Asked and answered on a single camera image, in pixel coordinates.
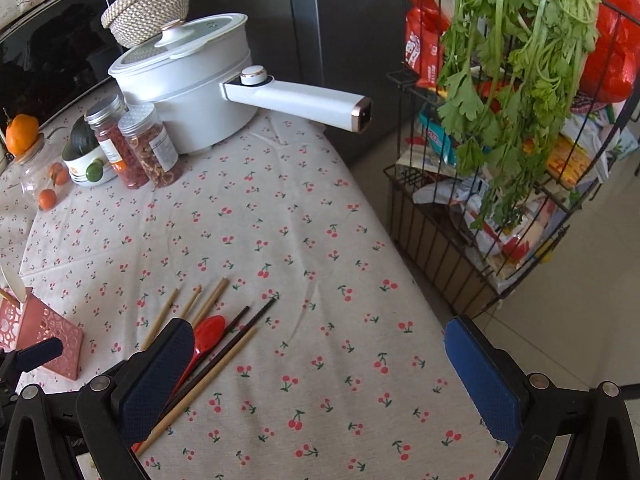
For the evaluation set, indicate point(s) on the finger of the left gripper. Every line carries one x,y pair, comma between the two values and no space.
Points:
16,362

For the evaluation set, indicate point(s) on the red plastic spoon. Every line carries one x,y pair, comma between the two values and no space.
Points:
208,335

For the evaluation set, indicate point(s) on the pink perforated utensil holder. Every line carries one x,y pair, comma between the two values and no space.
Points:
23,325

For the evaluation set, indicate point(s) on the white plastic spoon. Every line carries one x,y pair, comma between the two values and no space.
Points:
15,282

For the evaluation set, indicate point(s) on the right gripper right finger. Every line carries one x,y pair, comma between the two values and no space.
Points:
528,412

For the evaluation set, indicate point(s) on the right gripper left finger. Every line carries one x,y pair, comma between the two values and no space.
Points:
42,434

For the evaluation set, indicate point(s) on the red plastic bag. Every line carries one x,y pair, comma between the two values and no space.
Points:
611,69

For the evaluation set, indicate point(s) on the woven basket with lid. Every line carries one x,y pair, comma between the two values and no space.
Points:
132,22

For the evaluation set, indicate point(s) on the black chopstick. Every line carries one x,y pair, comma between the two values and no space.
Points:
230,344
235,321

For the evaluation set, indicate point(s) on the cherry print tablecloth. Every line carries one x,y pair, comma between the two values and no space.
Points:
346,377

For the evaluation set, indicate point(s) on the white electric cooking pot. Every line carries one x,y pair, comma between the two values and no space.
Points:
202,80

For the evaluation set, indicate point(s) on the jar of red goji berries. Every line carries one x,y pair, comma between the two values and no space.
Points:
103,119

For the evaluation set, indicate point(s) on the dark grey refrigerator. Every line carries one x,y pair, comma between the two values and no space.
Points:
348,45

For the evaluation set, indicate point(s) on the glass jar with wooden lid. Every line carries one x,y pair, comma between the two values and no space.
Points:
44,177

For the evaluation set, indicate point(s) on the dark green pumpkin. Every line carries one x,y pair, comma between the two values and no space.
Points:
82,140

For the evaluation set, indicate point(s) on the green leafy celery bunch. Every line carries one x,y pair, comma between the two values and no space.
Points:
511,71

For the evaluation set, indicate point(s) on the black microwave oven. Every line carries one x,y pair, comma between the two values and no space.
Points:
53,55

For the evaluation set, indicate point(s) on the white enamel pot green knob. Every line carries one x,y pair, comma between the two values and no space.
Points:
88,170

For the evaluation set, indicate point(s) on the large orange fruit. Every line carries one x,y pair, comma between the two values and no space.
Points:
21,134

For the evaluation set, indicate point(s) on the jar of dried fruit slices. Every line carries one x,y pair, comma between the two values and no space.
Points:
149,140

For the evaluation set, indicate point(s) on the black wire storage rack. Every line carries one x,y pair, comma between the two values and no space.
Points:
474,263

